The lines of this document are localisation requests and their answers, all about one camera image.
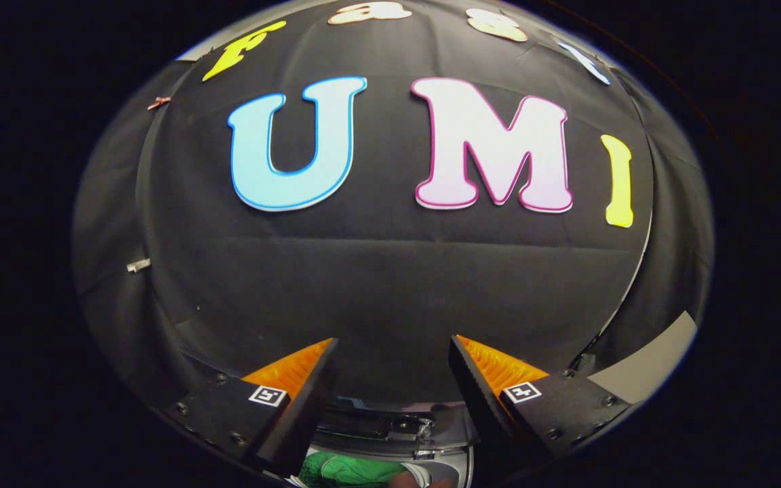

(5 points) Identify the black backdrop cloth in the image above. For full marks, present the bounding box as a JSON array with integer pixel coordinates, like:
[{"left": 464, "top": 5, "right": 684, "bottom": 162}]
[{"left": 72, "top": 0, "right": 715, "bottom": 441}]

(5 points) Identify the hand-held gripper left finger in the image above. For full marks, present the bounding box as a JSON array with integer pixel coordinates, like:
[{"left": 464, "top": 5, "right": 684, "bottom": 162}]
[{"left": 159, "top": 337, "right": 340, "bottom": 479}]

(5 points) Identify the green polo shirt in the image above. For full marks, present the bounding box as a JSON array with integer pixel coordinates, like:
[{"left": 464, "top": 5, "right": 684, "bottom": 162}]
[{"left": 299, "top": 451, "right": 408, "bottom": 487}]

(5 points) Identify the white frame pole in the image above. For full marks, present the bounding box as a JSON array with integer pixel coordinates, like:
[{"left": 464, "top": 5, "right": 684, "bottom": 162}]
[{"left": 593, "top": 217, "right": 656, "bottom": 357}]

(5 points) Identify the grey cabinet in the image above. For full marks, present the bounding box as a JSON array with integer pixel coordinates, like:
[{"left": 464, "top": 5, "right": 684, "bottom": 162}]
[{"left": 587, "top": 310, "right": 698, "bottom": 405}]

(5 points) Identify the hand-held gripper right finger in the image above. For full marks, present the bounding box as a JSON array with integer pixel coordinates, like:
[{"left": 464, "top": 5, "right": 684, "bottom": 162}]
[{"left": 448, "top": 335, "right": 633, "bottom": 472}]

